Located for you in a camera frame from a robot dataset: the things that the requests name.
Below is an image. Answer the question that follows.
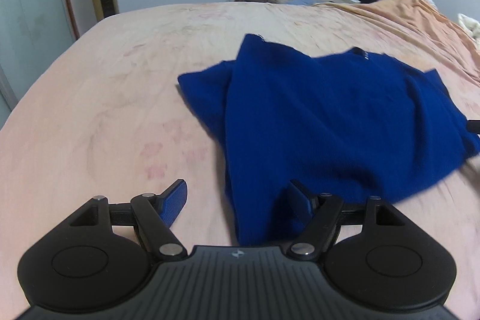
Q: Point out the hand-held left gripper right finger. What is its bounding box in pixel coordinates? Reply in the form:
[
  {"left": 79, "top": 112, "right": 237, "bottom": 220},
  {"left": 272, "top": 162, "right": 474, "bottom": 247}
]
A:
[{"left": 287, "top": 181, "right": 407, "bottom": 262}]

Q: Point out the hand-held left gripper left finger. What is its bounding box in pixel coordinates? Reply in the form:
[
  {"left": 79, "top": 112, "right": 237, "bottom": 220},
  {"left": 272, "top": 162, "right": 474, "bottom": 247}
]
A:
[{"left": 67, "top": 178, "right": 188, "bottom": 261}]

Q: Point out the blue knit sweater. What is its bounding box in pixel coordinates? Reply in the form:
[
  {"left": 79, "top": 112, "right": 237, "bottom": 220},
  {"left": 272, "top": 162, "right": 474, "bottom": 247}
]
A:
[{"left": 177, "top": 34, "right": 480, "bottom": 246}]

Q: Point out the cream crumpled cloth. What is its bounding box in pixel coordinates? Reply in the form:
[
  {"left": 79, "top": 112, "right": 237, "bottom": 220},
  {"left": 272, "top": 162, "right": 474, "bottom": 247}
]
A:
[{"left": 457, "top": 14, "right": 480, "bottom": 45}]

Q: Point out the peach blanket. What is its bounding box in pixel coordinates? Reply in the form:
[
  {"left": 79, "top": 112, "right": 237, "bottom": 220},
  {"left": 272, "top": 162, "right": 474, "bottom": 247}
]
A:
[{"left": 313, "top": 0, "right": 480, "bottom": 88}]

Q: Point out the bed with pink sheet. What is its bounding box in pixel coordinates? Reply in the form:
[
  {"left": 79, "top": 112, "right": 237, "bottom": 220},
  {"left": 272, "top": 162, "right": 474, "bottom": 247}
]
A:
[{"left": 0, "top": 1, "right": 480, "bottom": 313}]

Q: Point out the frosted glass door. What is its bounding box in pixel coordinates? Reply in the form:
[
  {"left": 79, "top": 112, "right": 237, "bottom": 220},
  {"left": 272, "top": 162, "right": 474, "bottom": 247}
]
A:
[{"left": 0, "top": 0, "right": 77, "bottom": 118}]

